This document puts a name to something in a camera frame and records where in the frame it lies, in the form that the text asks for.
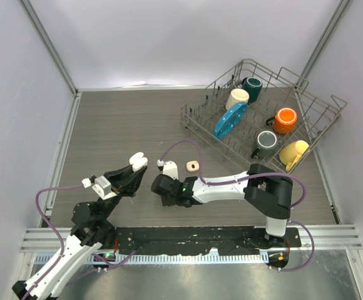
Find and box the pink earbud charging case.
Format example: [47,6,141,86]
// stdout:
[186,161,200,173]

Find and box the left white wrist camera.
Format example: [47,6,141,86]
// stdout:
[81,176,117,201]

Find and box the black mounting base plate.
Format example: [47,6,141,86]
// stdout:
[103,226,302,256]

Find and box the yellow mug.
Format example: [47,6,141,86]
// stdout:
[279,140,309,172]

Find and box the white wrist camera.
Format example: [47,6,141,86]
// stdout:
[81,176,117,201]
[156,159,178,179]

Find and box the dark teal mug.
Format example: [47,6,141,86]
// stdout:
[242,77,262,104]

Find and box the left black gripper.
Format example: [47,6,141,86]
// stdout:
[99,161,146,221]

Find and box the aluminium frame rail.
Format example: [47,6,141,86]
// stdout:
[20,227,61,253]

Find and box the orange mug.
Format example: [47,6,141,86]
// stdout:
[265,107,298,134]

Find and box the grey green mug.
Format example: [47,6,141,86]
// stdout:
[250,131,277,159]

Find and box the white earbud charging case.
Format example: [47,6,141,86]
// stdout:
[129,152,148,172]

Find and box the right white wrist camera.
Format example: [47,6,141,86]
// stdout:
[156,159,178,179]

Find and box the grey wire dish rack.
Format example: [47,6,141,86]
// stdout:
[180,59,347,173]

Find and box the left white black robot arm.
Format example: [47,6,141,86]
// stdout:
[12,157,148,299]

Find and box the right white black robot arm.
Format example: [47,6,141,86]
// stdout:
[151,164,293,247]

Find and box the white slotted cable duct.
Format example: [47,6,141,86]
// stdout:
[34,249,268,266]

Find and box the cream mug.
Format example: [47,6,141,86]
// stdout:
[225,88,250,110]

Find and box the blue polka dot plate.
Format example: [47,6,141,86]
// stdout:
[213,102,248,140]

